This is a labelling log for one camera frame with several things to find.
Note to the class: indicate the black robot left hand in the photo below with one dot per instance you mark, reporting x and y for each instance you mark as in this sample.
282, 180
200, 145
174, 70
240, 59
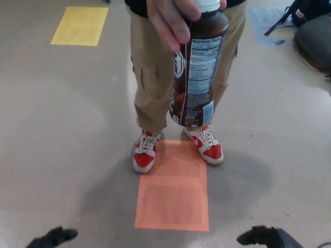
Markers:
58, 235

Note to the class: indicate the person's bare hand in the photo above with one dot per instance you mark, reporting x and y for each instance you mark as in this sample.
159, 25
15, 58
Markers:
170, 23

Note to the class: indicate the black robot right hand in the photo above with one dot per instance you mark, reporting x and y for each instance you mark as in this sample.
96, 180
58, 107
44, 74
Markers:
269, 239

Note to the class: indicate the brown protein shake bottle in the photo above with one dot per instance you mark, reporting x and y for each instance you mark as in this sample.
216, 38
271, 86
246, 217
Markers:
199, 77

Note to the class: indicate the person's left red white sneaker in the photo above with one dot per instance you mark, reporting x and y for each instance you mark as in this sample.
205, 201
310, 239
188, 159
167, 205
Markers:
210, 151

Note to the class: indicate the person's red white sneaker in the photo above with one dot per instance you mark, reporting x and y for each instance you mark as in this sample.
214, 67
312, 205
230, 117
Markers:
210, 151
143, 157

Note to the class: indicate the person's right red white sneaker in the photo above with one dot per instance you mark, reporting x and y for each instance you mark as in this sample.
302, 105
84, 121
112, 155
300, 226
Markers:
143, 157

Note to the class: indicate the khaki cargo trousers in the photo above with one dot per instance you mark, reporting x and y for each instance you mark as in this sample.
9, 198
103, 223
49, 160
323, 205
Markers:
152, 85

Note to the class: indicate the yellow paper sheet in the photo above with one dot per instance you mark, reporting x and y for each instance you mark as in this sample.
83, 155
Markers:
80, 25

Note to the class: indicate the blue paper sheet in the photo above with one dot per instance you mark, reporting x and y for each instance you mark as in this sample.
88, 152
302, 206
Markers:
266, 20

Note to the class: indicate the orange paper sheet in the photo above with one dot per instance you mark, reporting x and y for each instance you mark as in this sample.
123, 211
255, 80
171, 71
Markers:
172, 196

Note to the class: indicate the blue tape scrap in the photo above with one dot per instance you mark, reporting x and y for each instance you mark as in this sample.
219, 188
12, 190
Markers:
279, 41

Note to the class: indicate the black backpack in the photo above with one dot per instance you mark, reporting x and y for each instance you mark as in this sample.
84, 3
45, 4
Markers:
310, 11

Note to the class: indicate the grey round cushion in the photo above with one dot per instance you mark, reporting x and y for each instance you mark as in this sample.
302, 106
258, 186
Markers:
315, 44

